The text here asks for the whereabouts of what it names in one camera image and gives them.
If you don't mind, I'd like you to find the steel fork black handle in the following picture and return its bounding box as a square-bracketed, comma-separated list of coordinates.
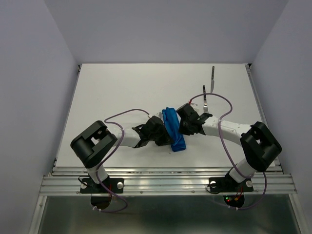
[203, 85, 209, 113]

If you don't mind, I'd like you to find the blue cloth napkin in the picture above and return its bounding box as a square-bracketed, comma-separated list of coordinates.
[161, 107, 186, 152]

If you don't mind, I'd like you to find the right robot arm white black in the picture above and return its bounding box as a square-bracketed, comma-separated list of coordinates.
[178, 112, 282, 190]

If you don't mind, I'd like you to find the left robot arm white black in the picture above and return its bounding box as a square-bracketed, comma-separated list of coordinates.
[70, 116, 174, 192]

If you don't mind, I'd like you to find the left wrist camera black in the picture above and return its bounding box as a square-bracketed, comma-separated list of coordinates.
[146, 116, 163, 132]

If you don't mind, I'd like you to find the steel knife black handle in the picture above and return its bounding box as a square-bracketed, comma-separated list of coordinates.
[210, 66, 215, 93]

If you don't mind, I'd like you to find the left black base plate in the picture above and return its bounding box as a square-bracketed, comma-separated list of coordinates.
[79, 177, 124, 194]

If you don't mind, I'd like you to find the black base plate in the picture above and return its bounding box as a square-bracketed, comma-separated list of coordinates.
[79, 177, 124, 194]
[206, 177, 254, 194]

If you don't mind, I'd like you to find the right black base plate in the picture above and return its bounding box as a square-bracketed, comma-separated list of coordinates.
[206, 177, 254, 194]

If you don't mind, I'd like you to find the aluminium front rail frame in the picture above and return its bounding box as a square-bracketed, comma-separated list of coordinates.
[39, 166, 297, 196]

